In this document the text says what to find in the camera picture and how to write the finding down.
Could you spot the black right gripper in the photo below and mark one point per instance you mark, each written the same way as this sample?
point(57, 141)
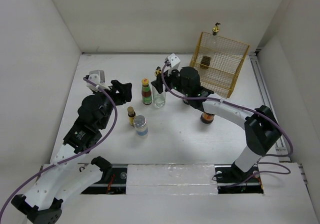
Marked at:
point(158, 84)

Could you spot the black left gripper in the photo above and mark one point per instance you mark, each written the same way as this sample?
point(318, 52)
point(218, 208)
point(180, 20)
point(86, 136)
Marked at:
point(123, 96)

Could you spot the clear glass oil bottle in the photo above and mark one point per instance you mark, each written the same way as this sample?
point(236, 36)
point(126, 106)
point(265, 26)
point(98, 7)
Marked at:
point(158, 99)

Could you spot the dark liquid oil bottle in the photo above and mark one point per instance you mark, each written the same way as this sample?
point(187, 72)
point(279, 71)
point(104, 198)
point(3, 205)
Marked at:
point(208, 46)

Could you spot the black cap vinegar bottle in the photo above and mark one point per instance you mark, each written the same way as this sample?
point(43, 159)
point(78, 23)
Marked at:
point(186, 100)

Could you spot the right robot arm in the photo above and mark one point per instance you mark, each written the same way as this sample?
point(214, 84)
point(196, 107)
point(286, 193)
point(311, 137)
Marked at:
point(259, 124)

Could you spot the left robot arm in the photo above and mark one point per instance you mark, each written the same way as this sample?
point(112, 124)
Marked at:
point(44, 202)

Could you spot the yellow cap sauce bottle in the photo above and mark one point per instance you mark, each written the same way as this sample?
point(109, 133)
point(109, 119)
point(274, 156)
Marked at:
point(146, 92)

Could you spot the small brown bottle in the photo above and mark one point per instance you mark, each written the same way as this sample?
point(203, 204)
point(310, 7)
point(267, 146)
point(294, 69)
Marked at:
point(131, 115)

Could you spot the silver lid spice jar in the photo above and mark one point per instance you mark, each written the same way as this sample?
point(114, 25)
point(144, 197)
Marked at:
point(140, 125)

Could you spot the red lid sauce jar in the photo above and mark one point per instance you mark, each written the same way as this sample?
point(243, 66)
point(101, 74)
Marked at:
point(207, 118)

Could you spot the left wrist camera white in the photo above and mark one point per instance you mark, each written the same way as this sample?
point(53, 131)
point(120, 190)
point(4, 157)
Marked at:
point(97, 77)

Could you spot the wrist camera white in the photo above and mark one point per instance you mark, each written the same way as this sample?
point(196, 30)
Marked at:
point(97, 77)
point(172, 62)

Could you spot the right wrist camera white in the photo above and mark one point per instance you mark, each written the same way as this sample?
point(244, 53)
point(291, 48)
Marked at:
point(172, 62)

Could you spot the gold wire basket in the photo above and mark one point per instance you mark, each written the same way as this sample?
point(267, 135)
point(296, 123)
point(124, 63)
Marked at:
point(225, 65)

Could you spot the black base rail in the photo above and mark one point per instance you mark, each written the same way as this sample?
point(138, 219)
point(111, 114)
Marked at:
point(171, 179)

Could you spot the aluminium side rail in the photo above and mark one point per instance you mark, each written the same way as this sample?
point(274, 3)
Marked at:
point(280, 146)

